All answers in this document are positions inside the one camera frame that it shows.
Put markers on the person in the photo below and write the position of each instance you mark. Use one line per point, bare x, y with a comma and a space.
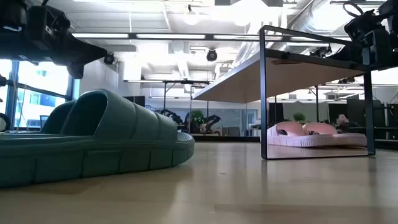
342, 119

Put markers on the pink rubber slide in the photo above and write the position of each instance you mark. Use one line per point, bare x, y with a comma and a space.
290, 128
323, 129

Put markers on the dark background monitor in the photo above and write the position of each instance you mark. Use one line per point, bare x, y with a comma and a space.
135, 101

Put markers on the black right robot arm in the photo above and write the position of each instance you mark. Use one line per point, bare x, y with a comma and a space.
393, 18

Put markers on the background potted plant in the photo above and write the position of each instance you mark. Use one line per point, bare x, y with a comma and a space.
299, 117
197, 116

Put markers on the large office window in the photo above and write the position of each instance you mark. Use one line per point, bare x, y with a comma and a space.
37, 84

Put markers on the small dark background screen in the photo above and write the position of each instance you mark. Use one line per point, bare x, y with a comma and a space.
44, 121

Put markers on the wooden shelf black metal frame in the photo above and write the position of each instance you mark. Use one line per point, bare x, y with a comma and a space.
280, 81

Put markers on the black ceiling spotlight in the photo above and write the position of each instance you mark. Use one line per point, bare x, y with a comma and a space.
211, 55
109, 58

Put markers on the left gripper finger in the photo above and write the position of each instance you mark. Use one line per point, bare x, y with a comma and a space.
81, 51

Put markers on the black aluminium table frame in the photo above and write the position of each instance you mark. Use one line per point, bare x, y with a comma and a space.
224, 138

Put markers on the background black robot arm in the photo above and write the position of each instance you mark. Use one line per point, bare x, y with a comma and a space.
213, 121
172, 116

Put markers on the green rubber slide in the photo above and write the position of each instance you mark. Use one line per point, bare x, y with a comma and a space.
53, 119
124, 140

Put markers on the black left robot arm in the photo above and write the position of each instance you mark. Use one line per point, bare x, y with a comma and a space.
9, 43

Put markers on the black ceiling light rail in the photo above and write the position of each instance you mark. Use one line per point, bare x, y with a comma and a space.
133, 36

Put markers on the silver ceiling air duct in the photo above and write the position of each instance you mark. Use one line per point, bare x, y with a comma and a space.
311, 21

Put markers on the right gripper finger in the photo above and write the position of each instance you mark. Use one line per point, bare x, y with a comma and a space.
351, 53

